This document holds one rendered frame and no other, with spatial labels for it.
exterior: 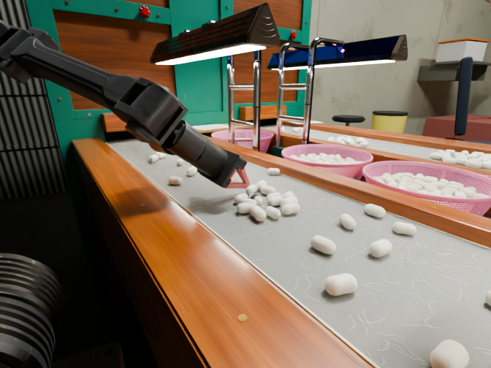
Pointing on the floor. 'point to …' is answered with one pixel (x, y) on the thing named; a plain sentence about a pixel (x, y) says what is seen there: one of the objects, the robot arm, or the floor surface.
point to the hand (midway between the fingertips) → (245, 183)
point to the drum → (389, 120)
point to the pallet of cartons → (433, 128)
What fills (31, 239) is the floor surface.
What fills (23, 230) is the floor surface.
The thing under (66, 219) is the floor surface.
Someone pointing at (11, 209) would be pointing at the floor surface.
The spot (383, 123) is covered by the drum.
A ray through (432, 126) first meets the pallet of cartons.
